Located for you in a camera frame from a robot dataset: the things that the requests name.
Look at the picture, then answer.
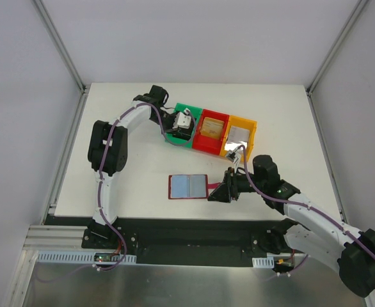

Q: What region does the red leather card holder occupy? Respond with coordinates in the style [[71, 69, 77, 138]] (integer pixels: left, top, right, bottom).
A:
[[168, 174, 220, 200]]

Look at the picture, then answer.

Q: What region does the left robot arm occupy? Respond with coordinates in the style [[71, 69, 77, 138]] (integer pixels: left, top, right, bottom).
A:
[[81, 85, 198, 249]]

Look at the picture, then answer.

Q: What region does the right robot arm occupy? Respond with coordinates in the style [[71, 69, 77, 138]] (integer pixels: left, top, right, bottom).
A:
[[208, 155, 375, 297]]

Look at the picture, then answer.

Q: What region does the gold VIP card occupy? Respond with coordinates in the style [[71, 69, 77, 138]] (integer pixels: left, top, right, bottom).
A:
[[200, 117, 224, 139]]

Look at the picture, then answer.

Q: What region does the silver VIP card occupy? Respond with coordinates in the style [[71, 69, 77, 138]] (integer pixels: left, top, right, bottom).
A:
[[224, 126, 250, 151]]

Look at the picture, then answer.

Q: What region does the green plastic bin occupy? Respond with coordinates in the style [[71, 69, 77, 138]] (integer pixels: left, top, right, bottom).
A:
[[168, 103, 203, 148]]

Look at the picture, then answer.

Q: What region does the red plastic bin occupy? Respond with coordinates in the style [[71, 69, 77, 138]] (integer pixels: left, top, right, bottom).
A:
[[192, 109, 229, 155]]

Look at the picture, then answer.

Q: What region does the yellow plastic bin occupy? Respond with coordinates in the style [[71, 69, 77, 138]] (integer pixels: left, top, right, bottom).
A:
[[219, 115, 257, 161]]

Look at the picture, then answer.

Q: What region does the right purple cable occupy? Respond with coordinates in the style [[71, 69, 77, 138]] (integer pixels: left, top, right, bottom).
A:
[[234, 144, 375, 298]]

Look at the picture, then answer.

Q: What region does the purple cable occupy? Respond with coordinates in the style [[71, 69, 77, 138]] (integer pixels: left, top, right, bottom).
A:
[[234, 144, 375, 298], [35, 98, 198, 282]]

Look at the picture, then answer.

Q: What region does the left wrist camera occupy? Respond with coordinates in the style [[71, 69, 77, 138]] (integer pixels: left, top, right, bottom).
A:
[[172, 109, 193, 130]]

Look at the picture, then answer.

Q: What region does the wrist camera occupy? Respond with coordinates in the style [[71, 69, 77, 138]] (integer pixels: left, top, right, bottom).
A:
[[172, 109, 193, 130], [225, 147, 241, 172]]

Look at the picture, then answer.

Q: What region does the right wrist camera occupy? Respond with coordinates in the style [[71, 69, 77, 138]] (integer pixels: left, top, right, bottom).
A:
[[225, 147, 241, 172]]

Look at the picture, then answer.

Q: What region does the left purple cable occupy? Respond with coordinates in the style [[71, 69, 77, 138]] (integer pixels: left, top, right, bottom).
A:
[[35, 98, 198, 282]]

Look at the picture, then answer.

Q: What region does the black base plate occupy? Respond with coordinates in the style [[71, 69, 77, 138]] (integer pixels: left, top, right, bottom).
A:
[[43, 216, 335, 266]]

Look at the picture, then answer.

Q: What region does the right white cable duct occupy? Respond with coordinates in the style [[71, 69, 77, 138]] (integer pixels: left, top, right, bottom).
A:
[[252, 256, 275, 269]]

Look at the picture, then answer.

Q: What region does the white cable duct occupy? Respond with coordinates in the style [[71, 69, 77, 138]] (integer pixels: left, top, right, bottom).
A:
[[252, 256, 275, 269], [37, 251, 137, 265]]

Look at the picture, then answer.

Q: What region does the right aluminium table rail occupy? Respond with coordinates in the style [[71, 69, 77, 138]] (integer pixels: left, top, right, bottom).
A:
[[306, 92, 344, 217]]

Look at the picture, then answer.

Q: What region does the aluminium table rail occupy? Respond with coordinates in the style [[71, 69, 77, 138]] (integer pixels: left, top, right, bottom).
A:
[[306, 92, 344, 217], [24, 86, 91, 253]]

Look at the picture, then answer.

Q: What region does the left aluminium table rail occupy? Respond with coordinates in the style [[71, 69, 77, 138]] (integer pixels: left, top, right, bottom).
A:
[[24, 86, 91, 253]]

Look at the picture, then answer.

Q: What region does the left aluminium frame post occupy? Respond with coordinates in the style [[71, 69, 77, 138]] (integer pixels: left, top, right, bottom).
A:
[[31, 0, 86, 92]]

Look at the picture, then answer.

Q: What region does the aluminium frame post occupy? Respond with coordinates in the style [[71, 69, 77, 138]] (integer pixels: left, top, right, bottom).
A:
[[306, 0, 371, 96], [31, 0, 86, 92]]

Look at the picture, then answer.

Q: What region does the left white cable duct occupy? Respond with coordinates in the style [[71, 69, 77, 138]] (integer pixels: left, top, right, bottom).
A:
[[37, 251, 137, 265]]

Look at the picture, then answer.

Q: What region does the right aluminium frame post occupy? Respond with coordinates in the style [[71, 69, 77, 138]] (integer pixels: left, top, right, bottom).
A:
[[306, 0, 371, 96]]

